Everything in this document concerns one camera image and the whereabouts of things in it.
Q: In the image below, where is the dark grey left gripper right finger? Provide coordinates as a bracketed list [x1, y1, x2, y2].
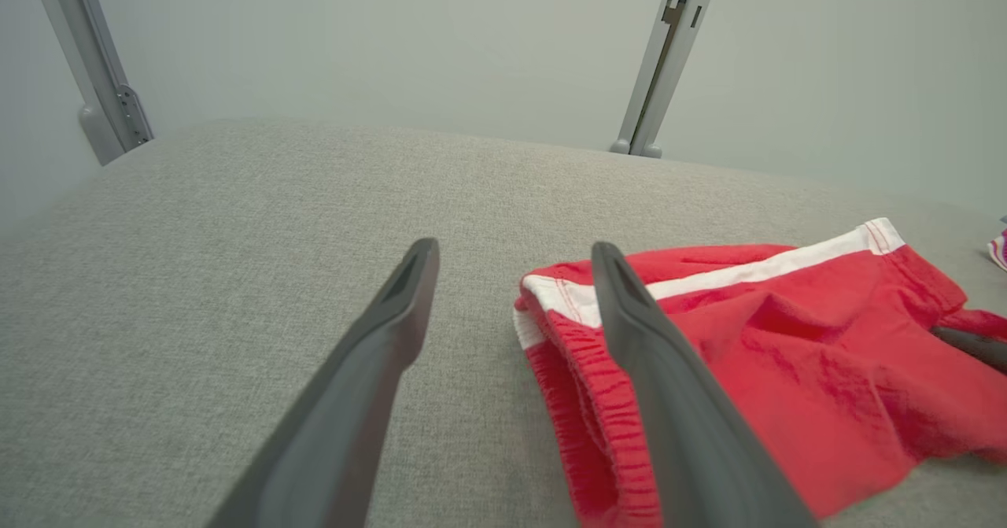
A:
[590, 241, 820, 528]

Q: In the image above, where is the grey metal frame post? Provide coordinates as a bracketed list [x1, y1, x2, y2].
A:
[610, 0, 726, 159]
[26, 0, 155, 167]

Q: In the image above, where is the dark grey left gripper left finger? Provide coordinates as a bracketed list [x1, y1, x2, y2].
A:
[205, 237, 442, 528]

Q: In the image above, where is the red jersey shirt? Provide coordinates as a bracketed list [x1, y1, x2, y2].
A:
[513, 217, 1007, 528]

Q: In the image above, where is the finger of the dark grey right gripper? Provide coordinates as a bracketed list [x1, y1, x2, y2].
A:
[932, 326, 1007, 374]

